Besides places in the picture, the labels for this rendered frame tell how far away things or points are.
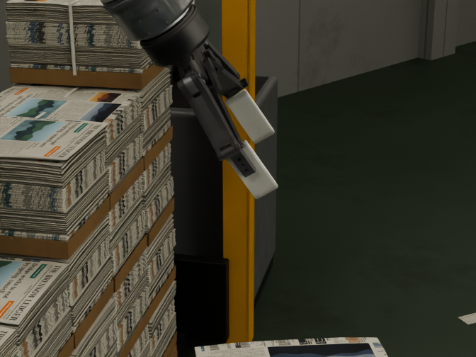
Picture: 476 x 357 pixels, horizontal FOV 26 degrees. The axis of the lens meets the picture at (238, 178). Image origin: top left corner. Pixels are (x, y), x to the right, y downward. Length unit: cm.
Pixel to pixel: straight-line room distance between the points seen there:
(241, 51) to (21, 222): 115
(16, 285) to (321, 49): 475
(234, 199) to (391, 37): 410
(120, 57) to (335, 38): 419
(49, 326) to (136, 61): 82
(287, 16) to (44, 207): 432
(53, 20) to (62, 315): 85
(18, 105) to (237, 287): 117
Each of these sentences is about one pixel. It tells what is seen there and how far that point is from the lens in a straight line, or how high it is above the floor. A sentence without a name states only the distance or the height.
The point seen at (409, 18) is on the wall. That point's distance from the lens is 748.
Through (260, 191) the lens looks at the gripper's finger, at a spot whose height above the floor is 139.
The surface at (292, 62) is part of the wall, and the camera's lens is 658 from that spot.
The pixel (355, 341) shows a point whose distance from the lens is 159.
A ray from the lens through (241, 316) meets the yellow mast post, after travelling 357.
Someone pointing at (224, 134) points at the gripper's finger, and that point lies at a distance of 111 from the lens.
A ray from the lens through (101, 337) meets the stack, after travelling 261.
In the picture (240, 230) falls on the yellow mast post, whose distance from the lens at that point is 343.
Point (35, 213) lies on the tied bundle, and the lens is 232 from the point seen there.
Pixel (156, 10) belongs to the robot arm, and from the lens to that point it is 111.
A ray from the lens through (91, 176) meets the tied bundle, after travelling 245.
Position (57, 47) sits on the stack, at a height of 117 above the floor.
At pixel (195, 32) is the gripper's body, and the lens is 114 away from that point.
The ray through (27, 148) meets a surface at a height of 107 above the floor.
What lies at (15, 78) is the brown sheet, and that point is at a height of 108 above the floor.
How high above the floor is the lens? 181
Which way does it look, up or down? 21 degrees down
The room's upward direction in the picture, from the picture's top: straight up
